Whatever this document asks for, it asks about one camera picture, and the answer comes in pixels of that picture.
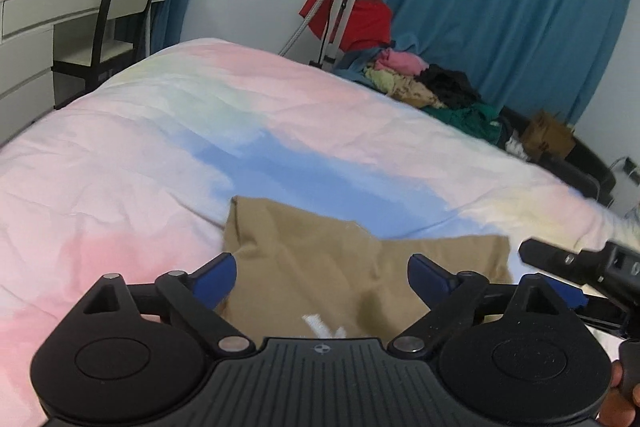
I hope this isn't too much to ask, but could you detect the yellow garment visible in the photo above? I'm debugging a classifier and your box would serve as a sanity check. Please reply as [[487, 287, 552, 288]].
[[363, 66, 413, 95]]

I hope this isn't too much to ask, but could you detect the black garment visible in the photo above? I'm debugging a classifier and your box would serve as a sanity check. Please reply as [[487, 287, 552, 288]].
[[415, 64, 483, 108]]

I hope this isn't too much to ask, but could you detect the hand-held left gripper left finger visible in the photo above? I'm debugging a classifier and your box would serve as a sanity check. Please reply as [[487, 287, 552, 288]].
[[80, 253, 255, 356]]

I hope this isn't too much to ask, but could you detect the white desk with drawers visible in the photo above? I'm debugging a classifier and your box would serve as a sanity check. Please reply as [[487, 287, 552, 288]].
[[0, 0, 111, 145]]

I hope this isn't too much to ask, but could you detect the red cloth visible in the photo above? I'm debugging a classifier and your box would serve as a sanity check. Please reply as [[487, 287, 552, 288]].
[[299, 0, 393, 54]]

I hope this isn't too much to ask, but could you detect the wide blue curtain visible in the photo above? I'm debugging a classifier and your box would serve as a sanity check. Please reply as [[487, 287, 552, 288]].
[[377, 0, 637, 128]]

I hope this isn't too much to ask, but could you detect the tan shirt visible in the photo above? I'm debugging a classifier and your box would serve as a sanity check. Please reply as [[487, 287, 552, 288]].
[[220, 195, 514, 341]]

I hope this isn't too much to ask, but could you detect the black seat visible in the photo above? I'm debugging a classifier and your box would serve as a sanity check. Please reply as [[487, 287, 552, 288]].
[[500, 106, 618, 208]]

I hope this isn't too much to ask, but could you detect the black chair with white back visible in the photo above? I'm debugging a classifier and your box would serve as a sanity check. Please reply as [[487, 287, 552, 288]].
[[51, 0, 169, 95]]

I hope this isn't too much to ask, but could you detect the pastel tie-dye bed blanket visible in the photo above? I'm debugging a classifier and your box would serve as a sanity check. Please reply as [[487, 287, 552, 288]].
[[0, 38, 640, 427]]

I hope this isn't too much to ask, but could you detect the green garment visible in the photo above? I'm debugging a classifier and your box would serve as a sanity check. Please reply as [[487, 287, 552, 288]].
[[425, 102, 503, 145]]

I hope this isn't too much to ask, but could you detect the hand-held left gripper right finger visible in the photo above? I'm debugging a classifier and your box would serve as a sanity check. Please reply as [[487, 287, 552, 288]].
[[389, 253, 572, 356]]

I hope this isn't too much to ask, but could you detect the blue garment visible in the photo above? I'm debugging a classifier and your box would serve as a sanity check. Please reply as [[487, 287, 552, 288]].
[[331, 38, 423, 84]]

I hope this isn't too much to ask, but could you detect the person's right hand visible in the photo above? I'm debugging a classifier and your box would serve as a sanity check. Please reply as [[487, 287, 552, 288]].
[[596, 358, 640, 427]]

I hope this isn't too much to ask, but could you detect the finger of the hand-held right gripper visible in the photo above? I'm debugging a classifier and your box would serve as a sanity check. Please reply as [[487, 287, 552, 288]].
[[518, 239, 613, 284], [542, 275, 631, 339]]

